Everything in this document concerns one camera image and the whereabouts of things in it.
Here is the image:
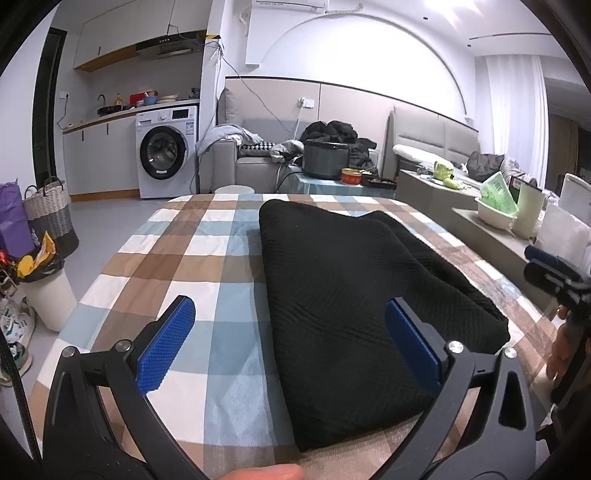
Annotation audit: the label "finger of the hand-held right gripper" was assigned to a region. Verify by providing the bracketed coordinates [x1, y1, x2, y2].
[523, 261, 567, 294]
[525, 244, 583, 281]

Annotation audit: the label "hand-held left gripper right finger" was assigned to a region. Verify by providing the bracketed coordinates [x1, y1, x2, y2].
[383, 298, 544, 480]

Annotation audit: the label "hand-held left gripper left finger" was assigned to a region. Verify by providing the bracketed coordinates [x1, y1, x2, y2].
[44, 295, 206, 480]

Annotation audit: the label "black knit sweater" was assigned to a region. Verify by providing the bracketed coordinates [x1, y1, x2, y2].
[259, 199, 511, 454]

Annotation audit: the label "person's right hand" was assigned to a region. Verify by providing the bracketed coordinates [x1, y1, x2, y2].
[545, 305, 575, 381]

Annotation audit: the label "person's left hand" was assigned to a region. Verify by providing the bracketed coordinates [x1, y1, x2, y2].
[217, 463, 304, 480]

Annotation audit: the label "white paper bag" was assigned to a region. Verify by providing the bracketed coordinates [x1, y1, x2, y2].
[536, 203, 591, 273]

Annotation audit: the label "grey sofa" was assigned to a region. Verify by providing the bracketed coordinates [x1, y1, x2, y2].
[212, 88, 324, 195]
[397, 168, 559, 311]

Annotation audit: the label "white basin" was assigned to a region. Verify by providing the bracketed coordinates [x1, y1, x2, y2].
[475, 196, 516, 230]

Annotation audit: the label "white box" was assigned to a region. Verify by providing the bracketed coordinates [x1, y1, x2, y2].
[560, 173, 591, 211]

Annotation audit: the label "plaid blanket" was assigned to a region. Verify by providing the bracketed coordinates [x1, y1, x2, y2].
[30, 193, 561, 480]

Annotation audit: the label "green plastic bag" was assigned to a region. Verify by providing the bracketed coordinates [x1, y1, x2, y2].
[480, 172, 520, 217]

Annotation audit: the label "dark grey pillow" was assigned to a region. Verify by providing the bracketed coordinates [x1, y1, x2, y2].
[466, 151, 507, 177]

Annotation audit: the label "white trash bin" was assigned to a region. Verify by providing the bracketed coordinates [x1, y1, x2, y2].
[14, 258, 78, 332]

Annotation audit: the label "white curtain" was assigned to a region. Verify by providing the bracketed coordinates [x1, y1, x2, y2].
[475, 55, 550, 190]

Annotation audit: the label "yellow snack wrappers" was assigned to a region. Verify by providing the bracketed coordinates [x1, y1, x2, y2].
[16, 231, 57, 278]

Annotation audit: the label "dark food tray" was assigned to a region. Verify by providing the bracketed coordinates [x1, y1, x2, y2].
[360, 173, 398, 188]

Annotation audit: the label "woven laundry basket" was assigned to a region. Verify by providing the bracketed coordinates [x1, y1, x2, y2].
[23, 176, 80, 259]

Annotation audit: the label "rack of thread spools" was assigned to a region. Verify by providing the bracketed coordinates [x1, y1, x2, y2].
[0, 249, 19, 301]

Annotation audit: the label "teal side table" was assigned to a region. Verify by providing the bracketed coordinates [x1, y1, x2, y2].
[277, 171, 398, 199]

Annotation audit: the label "beige upholstered bed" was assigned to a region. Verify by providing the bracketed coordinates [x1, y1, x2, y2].
[385, 106, 555, 204]

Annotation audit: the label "purple bag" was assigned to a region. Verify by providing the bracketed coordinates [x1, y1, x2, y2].
[0, 181, 35, 259]

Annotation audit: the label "kitchen counter cabinet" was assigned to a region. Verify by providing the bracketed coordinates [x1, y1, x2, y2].
[62, 98, 200, 202]

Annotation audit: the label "black cooking pot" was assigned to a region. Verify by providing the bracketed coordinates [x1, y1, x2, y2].
[302, 138, 350, 180]

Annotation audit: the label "light grey throw blanket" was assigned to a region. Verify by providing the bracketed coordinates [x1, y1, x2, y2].
[196, 124, 262, 156]

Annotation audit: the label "pile of black jackets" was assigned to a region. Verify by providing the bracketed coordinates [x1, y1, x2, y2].
[300, 120, 379, 174]

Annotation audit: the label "grey garment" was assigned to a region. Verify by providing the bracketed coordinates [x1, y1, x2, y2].
[270, 140, 305, 164]

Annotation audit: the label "white washing machine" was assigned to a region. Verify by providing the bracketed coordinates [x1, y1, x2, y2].
[135, 105, 200, 200]

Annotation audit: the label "dark door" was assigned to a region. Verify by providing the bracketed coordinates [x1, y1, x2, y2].
[34, 28, 70, 185]

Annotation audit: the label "range hood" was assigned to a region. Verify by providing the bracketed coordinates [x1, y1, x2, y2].
[136, 30, 206, 61]

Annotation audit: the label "white air conditioner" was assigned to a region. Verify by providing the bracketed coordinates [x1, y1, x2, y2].
[252, 0, 329, 14]

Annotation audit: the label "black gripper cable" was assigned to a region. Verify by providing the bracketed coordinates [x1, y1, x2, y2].
[0, 323, 42, 462]

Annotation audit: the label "wall power cable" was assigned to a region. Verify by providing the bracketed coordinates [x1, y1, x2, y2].
[217, 44, 303, 139]

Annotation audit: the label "white wall cabinets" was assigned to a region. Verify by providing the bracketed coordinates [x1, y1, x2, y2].
[74, 0, 213, 73]

